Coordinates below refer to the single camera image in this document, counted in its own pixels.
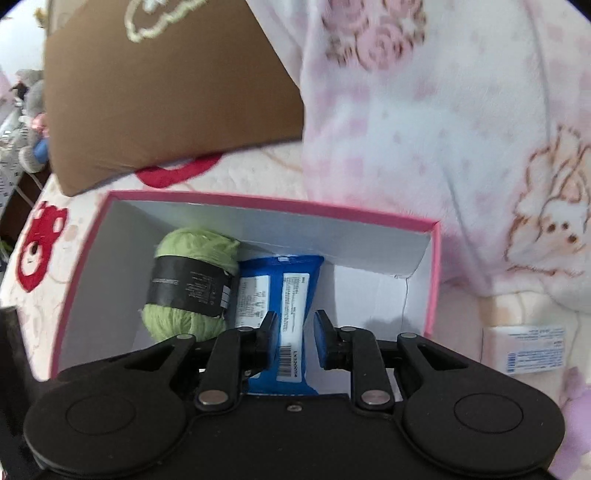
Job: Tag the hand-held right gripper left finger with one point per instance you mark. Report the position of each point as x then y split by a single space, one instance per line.
268 337

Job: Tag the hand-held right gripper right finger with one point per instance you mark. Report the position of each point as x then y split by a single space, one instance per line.
323 341

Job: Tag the blue wet wipes packet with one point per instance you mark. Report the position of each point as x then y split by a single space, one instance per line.
295 286

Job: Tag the pink cardboard box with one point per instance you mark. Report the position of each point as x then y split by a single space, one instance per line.
369 295

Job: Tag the green yarn ball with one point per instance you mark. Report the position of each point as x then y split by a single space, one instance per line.
194 244

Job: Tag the white tissue pack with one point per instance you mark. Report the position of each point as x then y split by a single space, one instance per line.
521 348

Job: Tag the purple plush toy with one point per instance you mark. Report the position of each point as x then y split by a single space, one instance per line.
577 415

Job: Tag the pink plaid pillow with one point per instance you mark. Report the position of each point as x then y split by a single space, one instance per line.
438 115

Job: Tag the grey stuffed toy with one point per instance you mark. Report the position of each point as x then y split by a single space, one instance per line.
34 92

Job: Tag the brown pillow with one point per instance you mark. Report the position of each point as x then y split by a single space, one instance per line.
161 92

